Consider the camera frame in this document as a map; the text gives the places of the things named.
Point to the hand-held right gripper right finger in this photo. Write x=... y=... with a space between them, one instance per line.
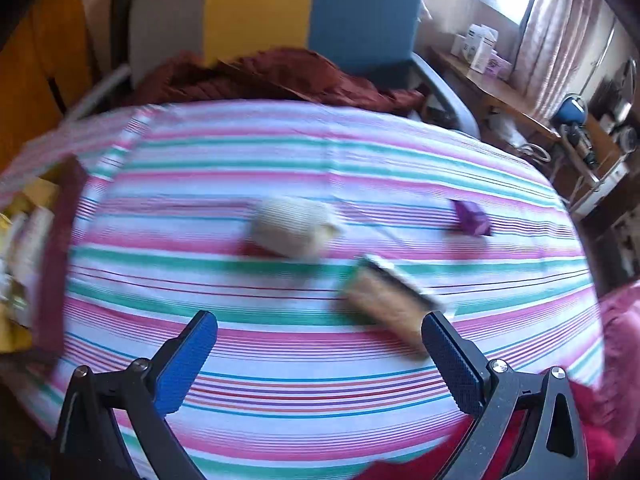
x=450 y=360

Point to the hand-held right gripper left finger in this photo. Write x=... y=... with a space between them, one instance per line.
x=185 y=360

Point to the orange snack bar packet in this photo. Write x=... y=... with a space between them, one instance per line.
x=390 y=300

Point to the gold tin box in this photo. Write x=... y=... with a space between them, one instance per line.
x=52 y=260

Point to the purple wrapped candy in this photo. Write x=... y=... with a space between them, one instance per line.
x=470 y=217

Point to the grey wrapped roll pastry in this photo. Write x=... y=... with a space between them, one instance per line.
x=290 y=230

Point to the pink garment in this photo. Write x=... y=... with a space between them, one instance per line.
x=620 y=320

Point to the striped tablecloth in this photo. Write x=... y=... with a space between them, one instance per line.
x=300 y=160

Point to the wooden desk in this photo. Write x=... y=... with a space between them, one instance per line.
x=500 y=92

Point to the blue round container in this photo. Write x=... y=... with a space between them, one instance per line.
x=572 y=110

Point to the maroon jacket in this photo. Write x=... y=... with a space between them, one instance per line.
x=280 y=80

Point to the pale purple box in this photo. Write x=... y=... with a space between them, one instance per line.
x=499 y=66

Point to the black appliance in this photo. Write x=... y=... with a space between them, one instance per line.
x=615 y=95

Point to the white box blue label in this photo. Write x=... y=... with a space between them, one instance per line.
x=481 y=47

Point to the small white box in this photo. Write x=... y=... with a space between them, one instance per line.
x=459 y=45

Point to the wooden wardrobe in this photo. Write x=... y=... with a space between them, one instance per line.
x=30 y=85

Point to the striped pink curtain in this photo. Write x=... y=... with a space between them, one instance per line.
x=555 y=35

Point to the grey yellow blue chair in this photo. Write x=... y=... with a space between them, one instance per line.
x=260 y=10

